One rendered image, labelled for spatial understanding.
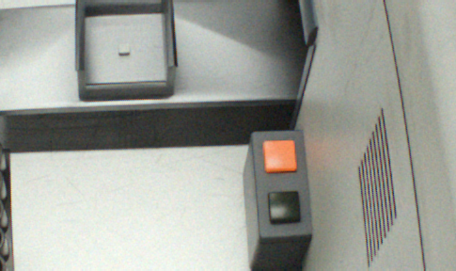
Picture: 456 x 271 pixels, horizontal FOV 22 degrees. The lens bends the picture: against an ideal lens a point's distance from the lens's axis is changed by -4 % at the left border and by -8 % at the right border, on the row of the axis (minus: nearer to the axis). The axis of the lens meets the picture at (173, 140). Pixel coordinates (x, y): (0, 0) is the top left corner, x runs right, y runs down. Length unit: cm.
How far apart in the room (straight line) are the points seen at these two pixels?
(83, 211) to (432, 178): 32
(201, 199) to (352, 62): 20
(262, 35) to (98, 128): 11
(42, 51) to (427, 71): 32
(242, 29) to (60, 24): 10
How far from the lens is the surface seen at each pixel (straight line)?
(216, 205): 67
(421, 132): 39
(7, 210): 66
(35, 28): 67
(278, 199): 61
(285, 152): 62
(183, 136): 68
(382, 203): 45
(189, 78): 65
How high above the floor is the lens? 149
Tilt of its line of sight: 64 degrees down
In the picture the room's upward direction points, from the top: 5 degrees clockwise
